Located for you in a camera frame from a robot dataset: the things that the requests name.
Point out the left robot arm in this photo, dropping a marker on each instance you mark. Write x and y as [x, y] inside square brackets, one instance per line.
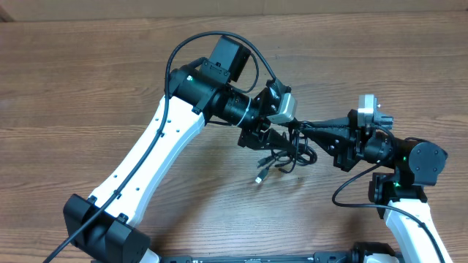
[105, 224]

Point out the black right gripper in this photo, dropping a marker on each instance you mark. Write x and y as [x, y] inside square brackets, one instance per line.
[344, 149]

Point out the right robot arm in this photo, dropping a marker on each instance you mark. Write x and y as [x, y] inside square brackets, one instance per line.
[400, 168]

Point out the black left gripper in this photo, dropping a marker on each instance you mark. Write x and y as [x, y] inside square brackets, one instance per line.
[260, 139]

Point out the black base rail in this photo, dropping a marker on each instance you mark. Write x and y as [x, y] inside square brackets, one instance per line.
[318, 257]

